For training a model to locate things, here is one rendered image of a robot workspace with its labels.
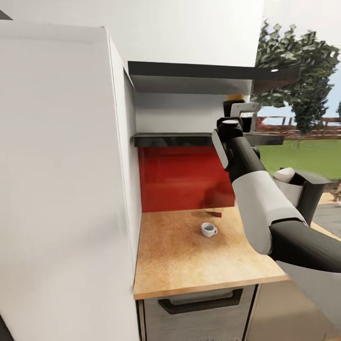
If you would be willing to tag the water glass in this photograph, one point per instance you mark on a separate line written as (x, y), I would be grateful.
(218, 207)

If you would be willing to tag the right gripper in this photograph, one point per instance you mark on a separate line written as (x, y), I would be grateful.
(245, 122)

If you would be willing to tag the fridge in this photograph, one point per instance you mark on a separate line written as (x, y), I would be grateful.
(70, 196)

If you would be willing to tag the fixed window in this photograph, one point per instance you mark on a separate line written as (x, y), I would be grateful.
(305, 35)

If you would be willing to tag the paper coffee filter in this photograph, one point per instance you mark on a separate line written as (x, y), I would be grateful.
(284, 175)

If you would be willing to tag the coffee cup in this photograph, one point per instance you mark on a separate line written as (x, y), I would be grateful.
(208, 229)

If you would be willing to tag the bottle of coffee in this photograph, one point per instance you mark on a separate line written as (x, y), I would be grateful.
(232, 99)

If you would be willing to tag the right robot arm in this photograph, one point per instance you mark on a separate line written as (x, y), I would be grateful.
(272, 225)

